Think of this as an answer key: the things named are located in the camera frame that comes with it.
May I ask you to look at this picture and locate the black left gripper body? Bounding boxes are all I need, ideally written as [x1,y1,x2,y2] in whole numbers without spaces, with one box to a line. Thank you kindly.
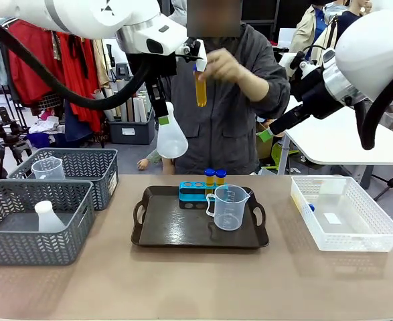
[126,52,178,103]

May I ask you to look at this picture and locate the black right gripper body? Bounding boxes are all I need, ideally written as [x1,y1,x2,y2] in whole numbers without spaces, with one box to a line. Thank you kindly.
[268,66,347,137]

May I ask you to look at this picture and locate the white plastic conical flask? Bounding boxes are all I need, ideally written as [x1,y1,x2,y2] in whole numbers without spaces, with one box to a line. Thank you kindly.
[34,200,66,233]
[156,102,189,158]

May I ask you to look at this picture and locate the clear measuring beaker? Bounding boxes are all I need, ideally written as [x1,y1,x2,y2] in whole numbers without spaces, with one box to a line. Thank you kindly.
[31,156,66,181]
[205,185,252,231]

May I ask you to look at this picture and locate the person's left forearm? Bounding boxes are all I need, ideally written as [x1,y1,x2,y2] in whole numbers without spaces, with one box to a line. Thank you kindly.
[243,72,271,103]

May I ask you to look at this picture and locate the person's left hand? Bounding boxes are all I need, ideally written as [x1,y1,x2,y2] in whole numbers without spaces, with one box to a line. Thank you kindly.
[201,47,254,93]

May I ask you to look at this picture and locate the brown cardboard box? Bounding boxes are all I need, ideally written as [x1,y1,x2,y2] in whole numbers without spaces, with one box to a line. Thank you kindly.
[255,122,274,161]

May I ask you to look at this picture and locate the green chair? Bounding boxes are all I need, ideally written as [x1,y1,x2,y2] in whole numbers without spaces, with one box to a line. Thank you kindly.
[270,142,300,169]

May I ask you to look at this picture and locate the white paper rolls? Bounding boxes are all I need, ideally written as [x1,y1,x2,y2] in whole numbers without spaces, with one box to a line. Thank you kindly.
[93,88,154,124]

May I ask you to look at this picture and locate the grey storage bin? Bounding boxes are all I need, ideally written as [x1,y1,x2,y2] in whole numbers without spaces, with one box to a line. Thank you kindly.
[108,115,157,146]

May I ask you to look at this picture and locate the person in grey jacket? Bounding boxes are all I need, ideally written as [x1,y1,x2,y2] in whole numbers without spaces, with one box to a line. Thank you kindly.
[168,0,291,176]

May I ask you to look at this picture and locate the white side table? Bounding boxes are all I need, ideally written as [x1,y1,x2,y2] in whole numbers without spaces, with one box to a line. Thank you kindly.
[284,95,393,167]

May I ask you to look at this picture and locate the lying child mannequin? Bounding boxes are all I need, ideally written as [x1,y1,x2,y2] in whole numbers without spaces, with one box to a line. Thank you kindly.
[136,149,176,175]

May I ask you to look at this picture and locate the person in beige coat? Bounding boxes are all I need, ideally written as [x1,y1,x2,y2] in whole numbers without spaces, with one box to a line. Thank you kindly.
[289,2,331,62]

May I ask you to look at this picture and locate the blue test tube rack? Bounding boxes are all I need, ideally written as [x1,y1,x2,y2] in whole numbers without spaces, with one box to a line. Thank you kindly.
[178,180,229,203]

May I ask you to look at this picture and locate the grey basket with label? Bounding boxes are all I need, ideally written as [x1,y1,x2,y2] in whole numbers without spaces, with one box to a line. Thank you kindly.
[7,148,119,211]

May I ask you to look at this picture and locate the dark brown serving tray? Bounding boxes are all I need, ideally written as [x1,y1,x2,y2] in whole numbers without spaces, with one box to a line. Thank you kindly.
[131,185,270,249]

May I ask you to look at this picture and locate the red hanging clothes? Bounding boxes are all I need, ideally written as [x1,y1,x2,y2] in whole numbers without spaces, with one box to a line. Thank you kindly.
[7,19,104,142]

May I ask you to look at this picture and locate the white plastic basket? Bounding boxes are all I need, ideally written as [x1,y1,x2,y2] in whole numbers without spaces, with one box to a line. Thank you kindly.
[290,175,393,253]

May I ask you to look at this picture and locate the grey plastic basket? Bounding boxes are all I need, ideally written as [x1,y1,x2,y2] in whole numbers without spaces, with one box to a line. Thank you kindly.
[0,179,96,266]

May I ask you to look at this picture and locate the black right arm hose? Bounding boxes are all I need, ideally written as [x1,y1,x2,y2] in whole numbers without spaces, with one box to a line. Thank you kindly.
[359,63,393,151]

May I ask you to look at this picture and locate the black arm hose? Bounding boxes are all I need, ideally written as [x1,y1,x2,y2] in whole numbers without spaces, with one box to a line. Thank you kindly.
[359,63,393,151]
[0,18,154,112]

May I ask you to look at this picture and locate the black left arm hose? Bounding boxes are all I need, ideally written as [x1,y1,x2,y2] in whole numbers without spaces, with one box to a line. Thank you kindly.
[0,18,154,112]

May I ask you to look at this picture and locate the black camera tripod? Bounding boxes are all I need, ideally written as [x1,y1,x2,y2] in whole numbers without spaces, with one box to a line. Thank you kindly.
[0,106,33,168]

